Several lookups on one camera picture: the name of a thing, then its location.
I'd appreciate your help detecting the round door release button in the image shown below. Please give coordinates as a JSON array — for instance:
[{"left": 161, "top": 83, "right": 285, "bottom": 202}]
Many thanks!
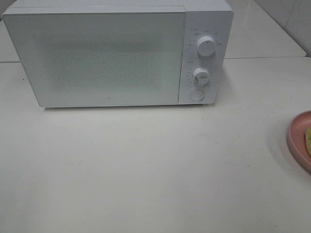
[{"left": 190, "top": 90, "right": 205, "bottom": 101}]

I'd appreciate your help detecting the white microwave door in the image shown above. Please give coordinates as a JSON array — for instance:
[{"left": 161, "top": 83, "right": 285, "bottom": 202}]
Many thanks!
[{"left": 4, "top": 13, "right": 185, "bottom": 107}]

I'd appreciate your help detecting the pink round plate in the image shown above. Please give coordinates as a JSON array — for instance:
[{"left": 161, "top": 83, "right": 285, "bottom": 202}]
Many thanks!
[{"left": 287, "top": 111, "right": 311, "bottom": 173}]

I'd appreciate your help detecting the yellow green sandwich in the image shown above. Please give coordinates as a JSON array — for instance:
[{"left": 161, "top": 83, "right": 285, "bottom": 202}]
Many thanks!
[{"left": 305, "top": 128, "right": 311, "bottom": 156}]

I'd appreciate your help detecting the lower white timer knob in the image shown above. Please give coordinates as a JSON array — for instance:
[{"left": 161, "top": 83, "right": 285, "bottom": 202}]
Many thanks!
[{"left": 192, "top": 67, "right": 210, "bottom": 85}]

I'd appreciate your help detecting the upper white power knob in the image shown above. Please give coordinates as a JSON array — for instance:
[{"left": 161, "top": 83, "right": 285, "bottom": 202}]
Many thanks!
[{"left": 196, "top": 35, "right": 216, "bottom": 57}]

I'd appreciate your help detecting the white microwave oven body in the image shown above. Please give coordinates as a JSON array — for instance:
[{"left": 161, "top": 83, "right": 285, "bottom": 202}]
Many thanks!
[{"left": 2, "top": 0, "right": 234, "bottom": 108}]

